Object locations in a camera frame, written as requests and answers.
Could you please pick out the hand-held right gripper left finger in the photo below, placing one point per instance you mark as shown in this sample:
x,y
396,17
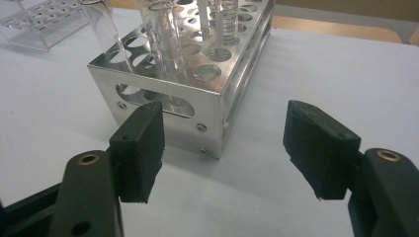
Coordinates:
x,y
138,154

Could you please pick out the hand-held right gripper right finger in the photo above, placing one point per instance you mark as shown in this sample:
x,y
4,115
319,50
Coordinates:
x,y
321,148

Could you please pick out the metal test tube rack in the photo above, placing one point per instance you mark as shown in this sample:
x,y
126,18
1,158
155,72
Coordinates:
x,y
197,108

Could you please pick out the orange-capped test tube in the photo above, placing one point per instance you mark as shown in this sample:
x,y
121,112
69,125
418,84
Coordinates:
x,y
105,33
164,42

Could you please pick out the red-capped test tube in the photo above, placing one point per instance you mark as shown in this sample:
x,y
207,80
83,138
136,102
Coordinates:
x,y
227,23

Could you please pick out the clear acrylic test tube rack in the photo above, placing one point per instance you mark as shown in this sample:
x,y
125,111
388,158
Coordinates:
x,y
39,33

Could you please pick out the white table cover sheet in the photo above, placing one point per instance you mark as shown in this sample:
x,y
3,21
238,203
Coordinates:
x,y
313,72

